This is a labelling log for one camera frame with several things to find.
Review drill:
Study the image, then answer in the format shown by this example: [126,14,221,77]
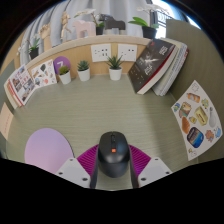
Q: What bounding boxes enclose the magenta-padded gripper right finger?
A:
[128,144,173,189]

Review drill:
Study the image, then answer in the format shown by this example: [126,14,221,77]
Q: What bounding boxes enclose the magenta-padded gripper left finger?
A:
[55,143,100,190]

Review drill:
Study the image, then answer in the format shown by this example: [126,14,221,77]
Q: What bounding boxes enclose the black computer mouse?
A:
[97,131,131,179]

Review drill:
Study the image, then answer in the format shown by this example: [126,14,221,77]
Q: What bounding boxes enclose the pink purple mouse pad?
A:
[24,127,75,175]

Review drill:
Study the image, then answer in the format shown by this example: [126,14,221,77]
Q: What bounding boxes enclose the food sticker sheet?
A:
[171,79,223,162]

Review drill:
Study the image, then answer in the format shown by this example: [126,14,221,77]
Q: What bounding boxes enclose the small succulent white pot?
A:
[106,54,124,82]
[76,59,91,83]
[58,65,72,85]

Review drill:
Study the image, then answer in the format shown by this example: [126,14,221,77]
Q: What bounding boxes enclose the white book stack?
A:
[151,38,190,97]

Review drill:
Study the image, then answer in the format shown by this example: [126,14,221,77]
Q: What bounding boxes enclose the red spine magazine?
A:
[3,64,37,108]

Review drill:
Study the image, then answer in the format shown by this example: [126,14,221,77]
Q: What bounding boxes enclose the black cover book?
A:
[127,38,177,95]

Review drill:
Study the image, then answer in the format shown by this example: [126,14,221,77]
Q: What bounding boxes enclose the round purple number sign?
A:
[53,56,72,76]

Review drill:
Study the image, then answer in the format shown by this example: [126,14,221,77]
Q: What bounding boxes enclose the green felt desk partition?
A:
[0,59,16,101]
[165,18,224,164]

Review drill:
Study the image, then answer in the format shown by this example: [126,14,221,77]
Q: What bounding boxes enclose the white orchid black pot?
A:
[73,8,106,36]
[16,33,42,61]
[128,3,171,40]

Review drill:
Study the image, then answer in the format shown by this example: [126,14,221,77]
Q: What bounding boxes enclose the wooden back shelf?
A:
[24,34,153,79]

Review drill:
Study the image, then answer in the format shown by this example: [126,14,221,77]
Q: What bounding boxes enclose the wooden hand model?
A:
[38,22,53,51]

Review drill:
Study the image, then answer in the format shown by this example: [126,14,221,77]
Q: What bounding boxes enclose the pink horse figure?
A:
[72,19,97,38]

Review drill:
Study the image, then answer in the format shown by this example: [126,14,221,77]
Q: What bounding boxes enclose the window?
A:
[155,0,201,38]

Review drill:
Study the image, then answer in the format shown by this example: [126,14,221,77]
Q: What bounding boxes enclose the grey curtain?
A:
[19,0,158,64]

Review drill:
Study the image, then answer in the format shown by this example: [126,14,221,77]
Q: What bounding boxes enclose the white wall socket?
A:
[90,43,113,63]
[117,43,138,63]

